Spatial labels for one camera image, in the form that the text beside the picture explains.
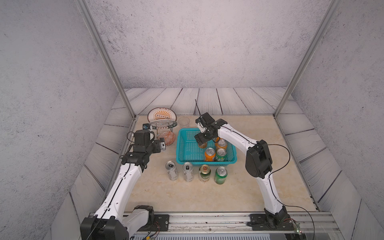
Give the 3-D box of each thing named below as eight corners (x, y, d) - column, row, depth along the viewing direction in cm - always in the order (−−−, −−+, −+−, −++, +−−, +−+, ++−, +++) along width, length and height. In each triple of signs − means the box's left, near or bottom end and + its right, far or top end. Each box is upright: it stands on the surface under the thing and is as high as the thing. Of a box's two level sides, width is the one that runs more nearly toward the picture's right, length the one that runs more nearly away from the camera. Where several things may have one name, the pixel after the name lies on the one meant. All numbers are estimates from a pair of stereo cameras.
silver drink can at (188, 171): (184, 182, 88) (182, 171, 77) (184, 173, 92) (183, 162, 81) (193, 182, 88) (192, 171, 77) (193, 173, 92) (192, 162, 81)
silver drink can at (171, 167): (168, 180, 89) (164, 169, 78) (169, 172, 92) (165, 160, 81) (177, 180, 89) (175, 169, 78) (178, 172, 92) (176, 160, 81)
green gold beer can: (198, 183, 88) (198, 175, 79) (198, 172, 92) (198, 164, 83) (209, 183, 88) (211, 175, 79) (209, 172, 92) (210, 164, 83)
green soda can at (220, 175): (214, 185, 87) (216, 177, 79) (213, 174, 91) (215, 166, 83) (225, 185, 87) (228, 177, 79) (224, 174, 91) (226, 166, 83)
